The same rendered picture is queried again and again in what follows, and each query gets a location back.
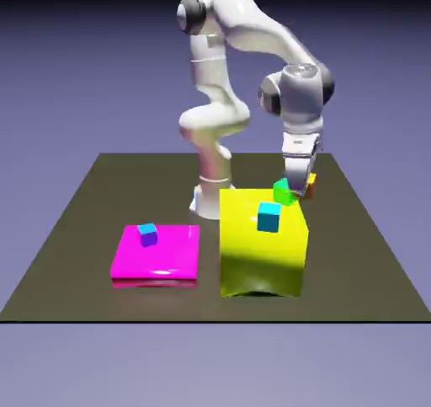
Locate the large magenta box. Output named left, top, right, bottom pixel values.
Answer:
left=110, top=224, right=200, bottom=289

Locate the small blue cube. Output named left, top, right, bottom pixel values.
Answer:
left=136, top=222, right=158, bottom=249

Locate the small green cube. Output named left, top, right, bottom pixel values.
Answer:
left=272, top=177, right=300, bottom=207

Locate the large yellow box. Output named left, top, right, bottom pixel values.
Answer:
left=219, top=187, right=310, bottom=298

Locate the small cyan cube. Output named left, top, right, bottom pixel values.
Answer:
left=256, top=201, right=282, bottom=233

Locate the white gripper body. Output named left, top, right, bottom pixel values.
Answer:
left=285, top=155, right=317, bottom=195

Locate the small orange cube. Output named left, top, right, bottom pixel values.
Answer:
left=301, top=173, right=317, bottom=201

